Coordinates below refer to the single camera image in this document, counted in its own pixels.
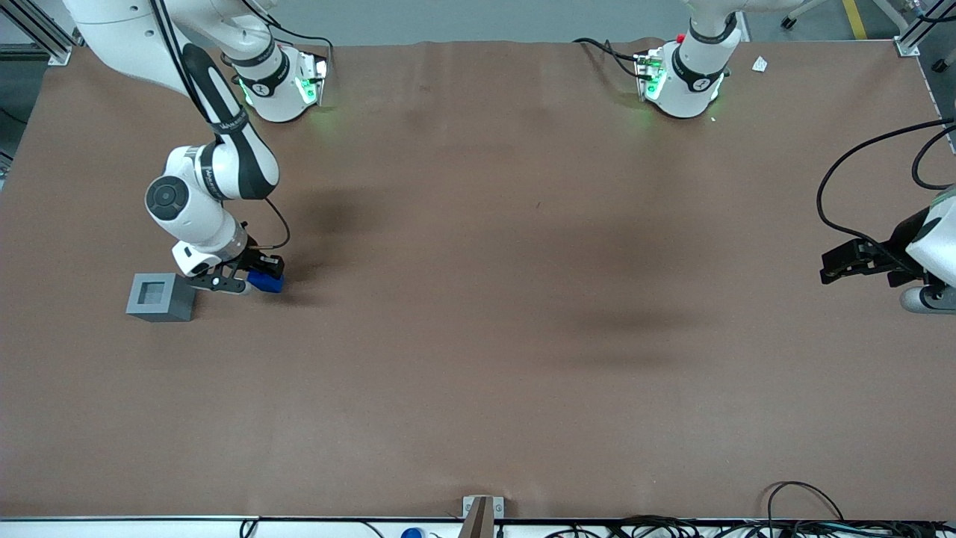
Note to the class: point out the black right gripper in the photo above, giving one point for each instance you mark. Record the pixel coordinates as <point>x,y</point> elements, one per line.
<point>256,261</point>

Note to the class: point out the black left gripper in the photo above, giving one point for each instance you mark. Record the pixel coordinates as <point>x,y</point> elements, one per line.
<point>901,248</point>

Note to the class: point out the blue plastic part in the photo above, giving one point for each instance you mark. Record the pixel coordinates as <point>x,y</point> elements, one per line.
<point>270,285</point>

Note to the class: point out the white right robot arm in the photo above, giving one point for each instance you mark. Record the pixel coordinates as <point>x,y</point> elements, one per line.
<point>190,224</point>

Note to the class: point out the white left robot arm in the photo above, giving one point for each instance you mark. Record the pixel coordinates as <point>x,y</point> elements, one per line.
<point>694,90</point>

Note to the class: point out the gray square base block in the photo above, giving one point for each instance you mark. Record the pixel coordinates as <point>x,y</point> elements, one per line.
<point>179,300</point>

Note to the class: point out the white paper scrap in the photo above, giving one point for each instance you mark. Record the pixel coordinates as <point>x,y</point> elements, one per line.
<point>759,64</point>

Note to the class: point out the brown table mat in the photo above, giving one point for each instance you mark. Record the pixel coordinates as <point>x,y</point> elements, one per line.
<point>478,336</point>

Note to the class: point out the chair leg with caster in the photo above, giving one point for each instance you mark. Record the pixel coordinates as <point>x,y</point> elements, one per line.
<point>792,19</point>

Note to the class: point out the blue round cap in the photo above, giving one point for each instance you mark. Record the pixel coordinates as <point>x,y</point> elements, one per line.
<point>411,533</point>

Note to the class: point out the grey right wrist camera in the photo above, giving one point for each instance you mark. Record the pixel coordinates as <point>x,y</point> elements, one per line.
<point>193,258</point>

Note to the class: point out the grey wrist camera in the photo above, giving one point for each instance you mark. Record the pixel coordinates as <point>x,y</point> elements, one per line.
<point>922,300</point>
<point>193,258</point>

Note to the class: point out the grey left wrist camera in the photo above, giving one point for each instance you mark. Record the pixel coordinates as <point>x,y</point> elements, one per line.
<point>922,300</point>

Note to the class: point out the aluminium frame profile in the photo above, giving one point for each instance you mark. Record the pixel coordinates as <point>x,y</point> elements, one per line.
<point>58,54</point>
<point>907,46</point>

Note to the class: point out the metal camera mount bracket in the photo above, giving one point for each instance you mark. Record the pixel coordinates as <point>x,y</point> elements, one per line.
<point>482,519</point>

